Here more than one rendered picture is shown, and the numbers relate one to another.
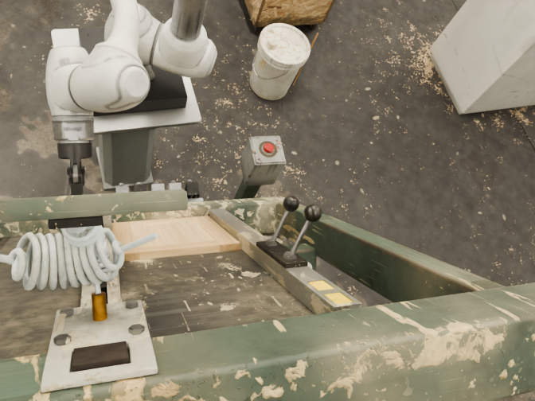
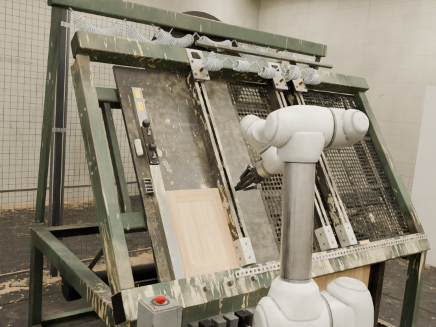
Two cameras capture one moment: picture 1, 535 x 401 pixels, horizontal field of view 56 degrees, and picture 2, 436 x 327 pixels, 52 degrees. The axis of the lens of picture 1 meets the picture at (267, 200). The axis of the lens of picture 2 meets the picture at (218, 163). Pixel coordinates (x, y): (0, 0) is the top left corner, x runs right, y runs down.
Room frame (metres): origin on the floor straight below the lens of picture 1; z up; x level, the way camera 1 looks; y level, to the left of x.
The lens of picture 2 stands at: (2.56, 0.30, 1.64)
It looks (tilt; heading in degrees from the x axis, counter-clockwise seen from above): 7 degrees down; 182
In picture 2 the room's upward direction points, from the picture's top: 5 degrees clockwise
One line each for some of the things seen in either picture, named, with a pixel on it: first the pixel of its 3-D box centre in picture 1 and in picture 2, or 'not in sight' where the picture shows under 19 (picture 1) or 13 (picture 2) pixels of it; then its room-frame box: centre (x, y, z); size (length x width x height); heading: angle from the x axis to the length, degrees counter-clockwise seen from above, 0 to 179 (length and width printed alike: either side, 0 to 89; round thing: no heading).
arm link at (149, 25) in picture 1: (130, 33); (346, 312); (1.12, 0.72, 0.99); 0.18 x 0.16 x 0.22; 107
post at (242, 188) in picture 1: (236, 212); not in sight; (1.04, 0.09, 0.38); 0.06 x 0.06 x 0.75; 38
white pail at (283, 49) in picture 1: (280, 59); not in sight; (2.11, 0.36, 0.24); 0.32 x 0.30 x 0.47; 134
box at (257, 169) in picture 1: (261, 161); (158, 326); (1.04, 0.09, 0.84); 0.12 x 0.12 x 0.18; 38
